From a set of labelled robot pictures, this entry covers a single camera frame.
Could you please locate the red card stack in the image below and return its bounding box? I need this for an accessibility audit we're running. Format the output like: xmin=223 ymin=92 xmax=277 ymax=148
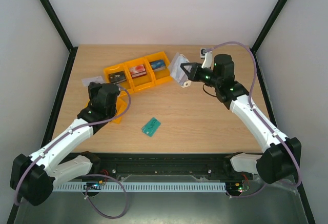
xmin=129 ymin=64 xmax=147 ymax=79

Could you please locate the left black frame post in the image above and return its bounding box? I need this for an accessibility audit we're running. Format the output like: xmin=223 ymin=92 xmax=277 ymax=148
xmin=27 ymin=0 xmax=75 ymax=52

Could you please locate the black aluminium frame rail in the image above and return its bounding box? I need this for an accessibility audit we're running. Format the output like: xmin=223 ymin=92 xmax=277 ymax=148
xmin=64 ymin=153 xmax=264 ymax=181

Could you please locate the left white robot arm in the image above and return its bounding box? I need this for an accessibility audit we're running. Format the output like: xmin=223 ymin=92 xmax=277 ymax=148
xmin=10 ymin=82 xmax=124 ymax=206

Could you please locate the white slotted cable duct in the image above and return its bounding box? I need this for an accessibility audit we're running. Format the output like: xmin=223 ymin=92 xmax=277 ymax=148
xmin=54 ymin=181 xmax=226 ymax=193

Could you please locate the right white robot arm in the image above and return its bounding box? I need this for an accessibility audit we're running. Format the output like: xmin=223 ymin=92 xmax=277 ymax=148
xmin=180 ymin=54 xmax=300 ymax=184

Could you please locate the yellow bin with pink cards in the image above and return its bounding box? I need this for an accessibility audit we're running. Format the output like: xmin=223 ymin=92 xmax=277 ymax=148
xmin=79 ymin=98 xmax=127 ymax=126

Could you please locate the white credit card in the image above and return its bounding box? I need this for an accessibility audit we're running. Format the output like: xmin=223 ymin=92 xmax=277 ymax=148
xmin=81 ymin=76 xmax=104 ymax=87

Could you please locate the yellow bin with red cards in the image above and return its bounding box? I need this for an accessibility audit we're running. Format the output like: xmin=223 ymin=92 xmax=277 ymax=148
xmin=123 ymin=57 xmax=155 ymax=93

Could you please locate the yellow bin with black cards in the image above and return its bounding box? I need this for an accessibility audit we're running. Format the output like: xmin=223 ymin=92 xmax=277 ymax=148
xmin=103 ymin=64 xmax=134 ymax=93

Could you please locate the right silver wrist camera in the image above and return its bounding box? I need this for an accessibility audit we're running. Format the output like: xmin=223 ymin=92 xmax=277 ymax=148
xmin=200 ymin=48 xmax=213 ymax=69

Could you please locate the black card stack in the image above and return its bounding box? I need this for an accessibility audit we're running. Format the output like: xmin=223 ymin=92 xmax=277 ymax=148
xmin=108 ymin=71 xmax=127 ymax=84

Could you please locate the blue card stack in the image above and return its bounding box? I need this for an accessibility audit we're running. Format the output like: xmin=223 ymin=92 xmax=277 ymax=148
xmin=150 ymin=59 xmax=166 ymax=72

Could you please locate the teal VIP card stack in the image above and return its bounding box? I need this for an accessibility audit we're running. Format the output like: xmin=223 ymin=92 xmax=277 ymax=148
xmin=141 ymin=117 xmax=161 ymax=137

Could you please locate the black frame post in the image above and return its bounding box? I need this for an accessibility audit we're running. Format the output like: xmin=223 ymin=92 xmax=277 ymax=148
xmin=27 ymin=0 xmax=75 ymax=52
xmin=250 ymin=0 xmax=302 ymax=53

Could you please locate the yellow bin with blue cards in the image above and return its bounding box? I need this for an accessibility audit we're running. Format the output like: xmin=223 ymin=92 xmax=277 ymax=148
xmin=145 ymin=51 xmax=173 ymax=85

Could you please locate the right black frame post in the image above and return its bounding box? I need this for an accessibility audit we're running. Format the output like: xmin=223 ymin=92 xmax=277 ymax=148
xmin=250 ymin=0 xmax=302 ymax=53

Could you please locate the beige leather card holder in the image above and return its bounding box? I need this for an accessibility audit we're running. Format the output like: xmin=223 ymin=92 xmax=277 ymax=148
xmin=168 ymin=52 xmax=191 ymax=88

